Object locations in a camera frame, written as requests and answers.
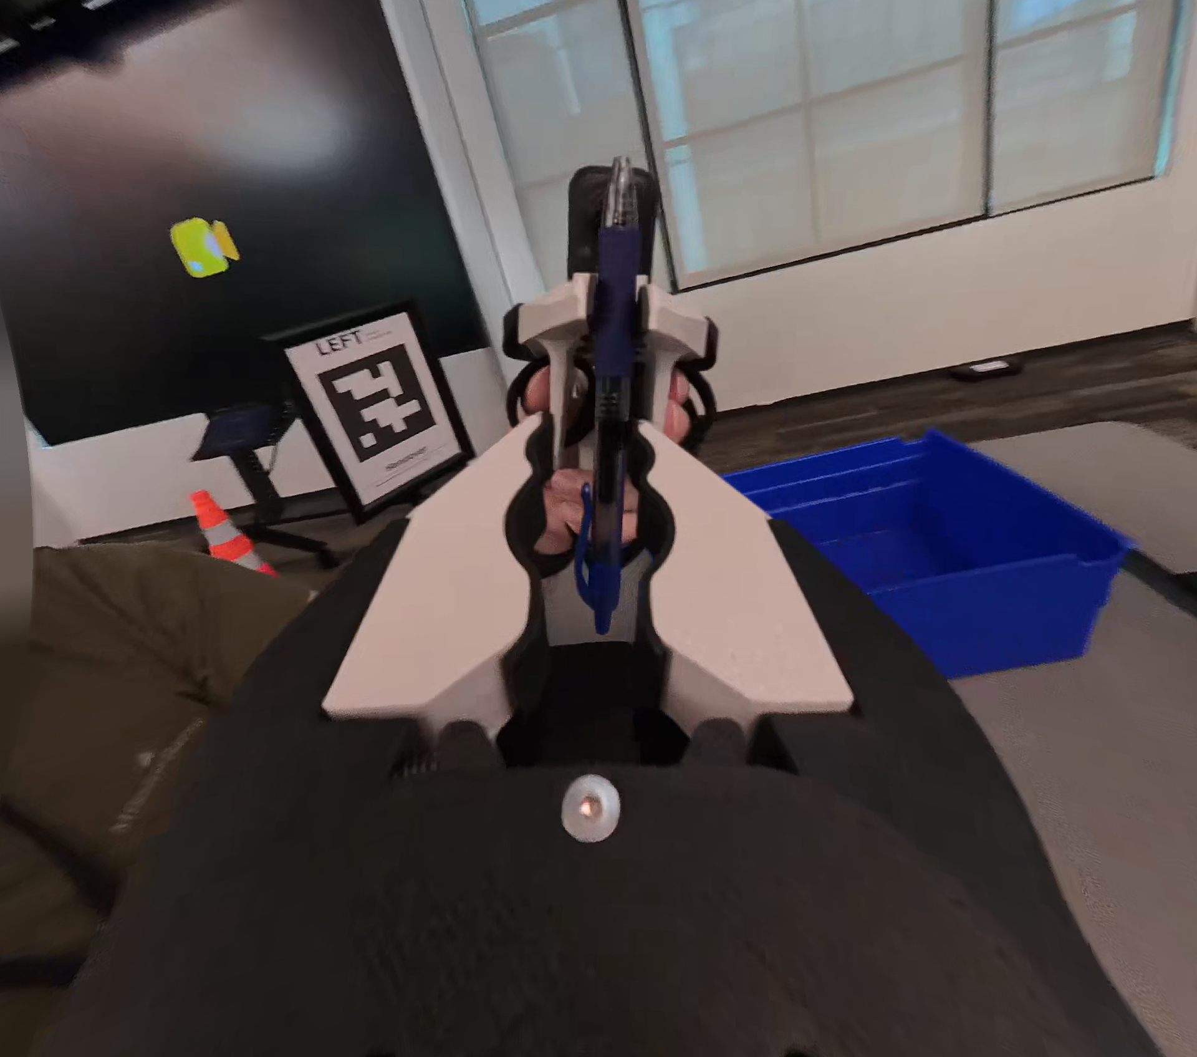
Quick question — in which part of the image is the black tablet floor stand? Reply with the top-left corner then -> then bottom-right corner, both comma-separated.
229,449 -> 343,569

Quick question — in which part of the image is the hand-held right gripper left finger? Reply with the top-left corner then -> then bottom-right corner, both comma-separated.
322,414 -> 554,744

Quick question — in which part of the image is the blue plastic storage bin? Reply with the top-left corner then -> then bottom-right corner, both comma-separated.
720,429 -> 1135,680

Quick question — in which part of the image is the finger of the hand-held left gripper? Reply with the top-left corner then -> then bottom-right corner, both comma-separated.
636,281 -> 715,432
509,275 -> 598,474

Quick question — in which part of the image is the large grid window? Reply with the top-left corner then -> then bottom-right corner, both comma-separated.
426,0 -> 1187,294

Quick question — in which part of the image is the orange traffic cone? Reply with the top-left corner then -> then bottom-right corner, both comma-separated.
190,490 -> 280,576

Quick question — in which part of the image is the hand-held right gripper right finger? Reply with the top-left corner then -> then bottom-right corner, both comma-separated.
640,419 -> 856,741

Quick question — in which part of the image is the black framed marker sign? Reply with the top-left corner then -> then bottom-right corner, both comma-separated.
265,302 -> 476,525

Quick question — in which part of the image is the person's left hand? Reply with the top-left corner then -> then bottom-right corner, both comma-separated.
522,369 -> 696,546

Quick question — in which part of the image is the black tablet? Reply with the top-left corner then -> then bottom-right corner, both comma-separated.
191,404 -> 282,461

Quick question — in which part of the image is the olive green clothing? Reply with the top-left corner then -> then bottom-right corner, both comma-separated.
0,543 -> 315,974

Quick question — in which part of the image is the large black wall display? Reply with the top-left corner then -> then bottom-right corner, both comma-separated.
0,0 -> 494,450

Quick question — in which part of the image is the blue retractable pen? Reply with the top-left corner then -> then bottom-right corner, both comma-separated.
573,157 -> 656,637

